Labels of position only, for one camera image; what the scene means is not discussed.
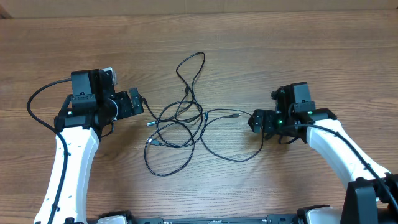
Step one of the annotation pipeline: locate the short black USB cable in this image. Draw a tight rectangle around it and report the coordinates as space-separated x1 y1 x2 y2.
198 108 265 163

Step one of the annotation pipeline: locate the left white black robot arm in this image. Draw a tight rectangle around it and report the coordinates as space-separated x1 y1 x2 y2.
34 67 144 223

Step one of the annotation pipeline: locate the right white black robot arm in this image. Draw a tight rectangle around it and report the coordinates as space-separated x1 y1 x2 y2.
248 82 397 223

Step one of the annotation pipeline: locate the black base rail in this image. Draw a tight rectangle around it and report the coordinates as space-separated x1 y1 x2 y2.
134 214 303 224

